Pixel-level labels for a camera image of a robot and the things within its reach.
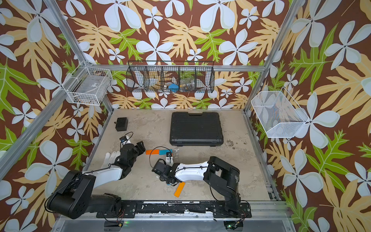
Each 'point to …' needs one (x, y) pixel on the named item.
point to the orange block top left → (154, 152)
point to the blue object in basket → (174, 87)
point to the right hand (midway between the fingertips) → (165, 172)
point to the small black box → (121, 123)
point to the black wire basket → (170, 76)
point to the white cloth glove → (110, 159)
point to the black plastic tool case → (196, 129)
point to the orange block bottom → (179, 189)
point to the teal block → (164, 152)
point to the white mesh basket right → (278, 114)
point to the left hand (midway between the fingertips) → (140, 141)
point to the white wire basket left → (88, 84)
